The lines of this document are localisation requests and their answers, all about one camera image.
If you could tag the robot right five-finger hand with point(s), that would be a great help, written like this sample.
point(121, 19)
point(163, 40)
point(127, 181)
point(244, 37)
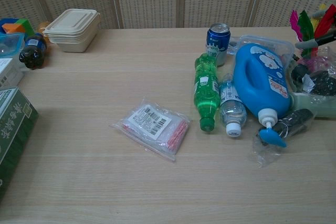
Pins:
point(325, 40)

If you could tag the colourful feather shuttlecock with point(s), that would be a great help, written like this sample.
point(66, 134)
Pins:
point(305, 26)

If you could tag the blue-edged clear zip bag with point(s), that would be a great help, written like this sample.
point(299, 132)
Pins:
point(284, 48)

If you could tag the black object in crinkled bag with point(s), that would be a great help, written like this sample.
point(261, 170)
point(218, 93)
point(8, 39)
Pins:
point(324, 83)

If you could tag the pale green box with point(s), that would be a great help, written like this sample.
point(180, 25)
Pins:
point(315, 104)

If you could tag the blue detergent pump bottle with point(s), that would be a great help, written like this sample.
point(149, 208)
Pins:
point(258, 82)

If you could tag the black remote-shaped device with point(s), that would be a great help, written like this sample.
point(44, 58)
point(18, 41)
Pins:
point(295, 120)

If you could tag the blue drink can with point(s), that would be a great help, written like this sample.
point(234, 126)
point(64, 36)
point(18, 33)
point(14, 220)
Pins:
point(216, 41)

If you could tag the clear plastic water bottle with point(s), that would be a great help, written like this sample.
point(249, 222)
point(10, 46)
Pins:
point(232, 108)

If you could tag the green plastic soda bottle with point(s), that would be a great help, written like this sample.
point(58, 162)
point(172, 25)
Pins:
point(206, 85)

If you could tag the clear plastic bag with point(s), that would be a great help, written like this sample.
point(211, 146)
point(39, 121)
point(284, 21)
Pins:
point(265, 154)

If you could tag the zip bag with red strips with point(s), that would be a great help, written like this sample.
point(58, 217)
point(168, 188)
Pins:
point(153, 127)

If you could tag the stack of beige lunch boxes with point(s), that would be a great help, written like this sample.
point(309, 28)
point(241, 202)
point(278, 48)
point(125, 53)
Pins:
point(72, 31)

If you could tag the small cola bottle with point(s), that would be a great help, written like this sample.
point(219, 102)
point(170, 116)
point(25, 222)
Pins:
point(32, 53)

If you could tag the colourful building blocks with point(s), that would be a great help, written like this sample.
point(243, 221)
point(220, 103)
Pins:
point(15, 26)

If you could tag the blue clear plastic container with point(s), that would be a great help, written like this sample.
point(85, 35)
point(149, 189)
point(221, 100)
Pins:
point(11, 44)

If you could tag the small white cardboard box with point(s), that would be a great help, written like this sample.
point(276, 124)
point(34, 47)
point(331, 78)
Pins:
point(9, 73)

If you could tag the green tea box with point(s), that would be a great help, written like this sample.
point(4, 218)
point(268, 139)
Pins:
point(14, 132)

